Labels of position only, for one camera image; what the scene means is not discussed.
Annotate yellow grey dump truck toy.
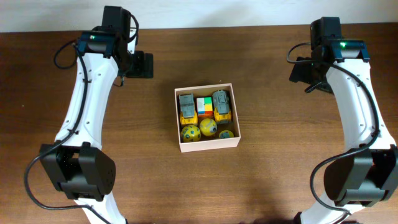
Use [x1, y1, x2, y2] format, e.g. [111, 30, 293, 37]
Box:
[178, 93, 198, 126]

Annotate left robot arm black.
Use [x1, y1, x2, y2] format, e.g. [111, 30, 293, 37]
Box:
[38, 6, 154, 223]

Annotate yellow ball blue letters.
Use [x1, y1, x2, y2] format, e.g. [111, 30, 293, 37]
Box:
[180, 124, 201, 142]

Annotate yellow wooden pellet drum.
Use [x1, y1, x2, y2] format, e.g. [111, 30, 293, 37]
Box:
[218, 129, 234, 139]

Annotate yellow grey mixer truck toy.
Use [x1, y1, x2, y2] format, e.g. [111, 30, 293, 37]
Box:
[212, 90, 232, 124]

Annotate yellow ball with eye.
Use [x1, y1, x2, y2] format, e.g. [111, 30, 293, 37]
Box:
[200, 118, 218, 136]

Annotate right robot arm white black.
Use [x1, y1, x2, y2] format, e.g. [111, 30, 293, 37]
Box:
[290, 17, 397, 223]

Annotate white cardboard box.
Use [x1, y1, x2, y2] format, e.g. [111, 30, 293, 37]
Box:
[174, 83, 241, 152]

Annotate multicolour puzzle cube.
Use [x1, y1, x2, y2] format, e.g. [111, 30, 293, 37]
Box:
[197, 96, 213, 118]

